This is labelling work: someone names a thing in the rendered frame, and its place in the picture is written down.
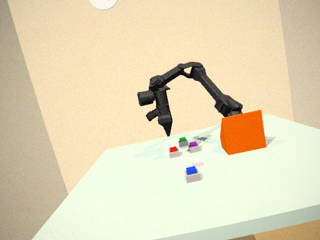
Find purple button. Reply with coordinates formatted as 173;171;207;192
188;142;201;153

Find green button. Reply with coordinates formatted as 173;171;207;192
178;137;189;147

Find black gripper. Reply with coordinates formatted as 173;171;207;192
156;101;173;137

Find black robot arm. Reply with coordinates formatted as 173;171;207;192
137;62;243;121

